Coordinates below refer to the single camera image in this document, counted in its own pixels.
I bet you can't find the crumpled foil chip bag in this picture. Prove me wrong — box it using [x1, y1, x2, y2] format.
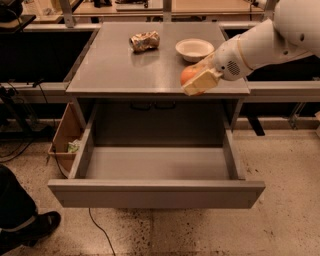
[129, 31, 160, 53]

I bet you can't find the open grey top drawer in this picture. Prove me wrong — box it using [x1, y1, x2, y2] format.
[49, 102, 265, 209]

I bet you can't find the grey cabinet with top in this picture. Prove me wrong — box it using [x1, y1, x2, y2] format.
[67, 22, 249, 147]

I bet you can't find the cardboard box on floor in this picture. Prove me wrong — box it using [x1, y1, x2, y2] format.
[48, 102, 83, 173]

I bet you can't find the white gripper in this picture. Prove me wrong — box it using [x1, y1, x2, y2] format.
[196, 35, 252, 93]

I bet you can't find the wooden background table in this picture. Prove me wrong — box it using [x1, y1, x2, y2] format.
[23, 0, 278, 25]

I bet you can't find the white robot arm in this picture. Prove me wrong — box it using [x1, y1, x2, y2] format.
[180, 0, 320, 96]

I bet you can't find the black shoe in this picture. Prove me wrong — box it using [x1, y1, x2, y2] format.
[0, 211, 61, 255]

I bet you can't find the dark trouser leg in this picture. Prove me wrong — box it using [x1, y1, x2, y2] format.
[0, 165, 37, 231]

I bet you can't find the black floor cable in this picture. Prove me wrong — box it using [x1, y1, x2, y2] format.
[87, 207, 117, 256]

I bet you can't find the white bowl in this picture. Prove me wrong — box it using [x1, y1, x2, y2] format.
[175, 38, 214, 63]

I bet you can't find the crumpled green white paper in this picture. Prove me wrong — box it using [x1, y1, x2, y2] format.
[67, 139, 80, 153]

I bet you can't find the orange fruit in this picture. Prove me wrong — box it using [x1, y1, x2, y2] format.
[180, 65, 203, 96]

